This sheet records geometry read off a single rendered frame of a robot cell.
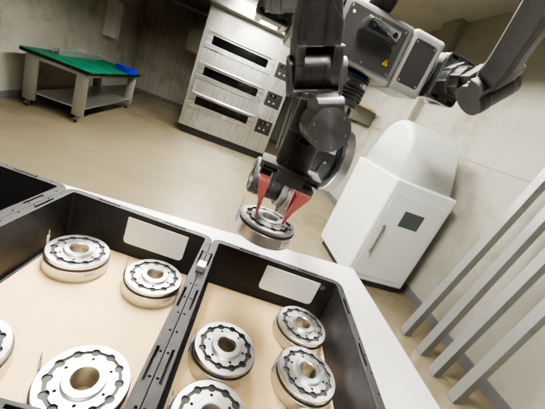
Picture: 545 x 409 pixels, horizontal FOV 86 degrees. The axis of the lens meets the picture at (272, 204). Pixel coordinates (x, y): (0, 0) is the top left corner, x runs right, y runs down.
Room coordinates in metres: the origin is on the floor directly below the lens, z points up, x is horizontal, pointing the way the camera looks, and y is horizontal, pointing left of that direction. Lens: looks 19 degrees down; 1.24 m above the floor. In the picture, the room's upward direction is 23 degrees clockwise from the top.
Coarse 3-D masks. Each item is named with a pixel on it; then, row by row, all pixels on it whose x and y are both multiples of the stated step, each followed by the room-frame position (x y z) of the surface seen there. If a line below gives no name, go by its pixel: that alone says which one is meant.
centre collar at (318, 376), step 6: (300, 360) 0.40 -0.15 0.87; (306, 360) 0.40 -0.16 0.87; (294, 366) 0.38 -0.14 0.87; (312, 366) 0.40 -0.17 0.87; (300, 372) 0.37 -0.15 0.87; (318, 372) 0.39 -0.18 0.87; (300, 378) 0.36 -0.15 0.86; (306, 378) 0.37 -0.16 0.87; (318, 378) 0.38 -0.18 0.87; (306, 384) 0.36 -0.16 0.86; (312, 384) 0.36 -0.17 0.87; (318, 384) 0.37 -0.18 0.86
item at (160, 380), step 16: (208, 256) 0.48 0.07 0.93; (256, 256) 0.55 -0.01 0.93; (304, 272) 0.57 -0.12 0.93; (192, 288) 0.38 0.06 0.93; (336, 288) 0.57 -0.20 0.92; (192, 304) 0.36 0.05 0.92; (352, 320) 0.47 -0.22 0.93; (176, 336) 0.29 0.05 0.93; (352, 336) 0.43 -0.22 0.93; (176, 352) 0.26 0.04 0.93; (160, 368) 0.24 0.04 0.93; (368, 368) 0.37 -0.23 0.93; (160, 384) 0.23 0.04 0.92; (368, 384) 0.34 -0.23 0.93; (144, 400) 0.20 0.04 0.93
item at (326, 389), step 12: (288, 348) 0.42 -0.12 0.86; (300, 348) 0.43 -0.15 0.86; (288, 360) 0.39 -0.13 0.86; (312, 360) 0.41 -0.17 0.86; (288, 372) 0.37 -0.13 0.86; (324, 372) 0.40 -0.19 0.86; (288, 384) 0.35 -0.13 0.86; (300, 384) 0.36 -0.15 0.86; (324, 384) 0.38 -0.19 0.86; (300, 396) 0.34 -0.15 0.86; (312, 396) 0.35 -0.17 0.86; (324, 396) 0.36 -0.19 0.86
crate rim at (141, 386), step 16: (64, 192) 0.49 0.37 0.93; (80, 192) 0.51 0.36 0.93; (32, 208) 0.41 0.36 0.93; (128, 208) 0.53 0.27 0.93; (0, 224) 0.34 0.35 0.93; (160, 224) 0.53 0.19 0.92; (176, 224) 0.54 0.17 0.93; (208, 240) 0.53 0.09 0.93; (192, 272) 0.42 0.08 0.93; (176, 304) 0.34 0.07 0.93; (176, 320) 0.31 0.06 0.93; (160, 336) 0.28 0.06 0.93; (160, 352) 0.26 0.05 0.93; (144, 368) 0.23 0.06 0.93; (144, 384) 0.22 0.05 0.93; (0, 400) 0.16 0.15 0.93; (128, 400) 0.20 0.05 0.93
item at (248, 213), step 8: (248, 208) 0.50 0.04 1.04; (264, 208) 0.53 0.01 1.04; (248, 216) 0.46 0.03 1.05; (280, 216) 0.52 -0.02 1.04; (256, 224) 0.44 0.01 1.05; (264, 224) 0.46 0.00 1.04; (288, 224) 0.51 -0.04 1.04; (264, 232) 0.44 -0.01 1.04; (272, 232) 0.44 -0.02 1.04; (280, 232) 0.45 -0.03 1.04; (288, 232) 0.47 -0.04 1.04
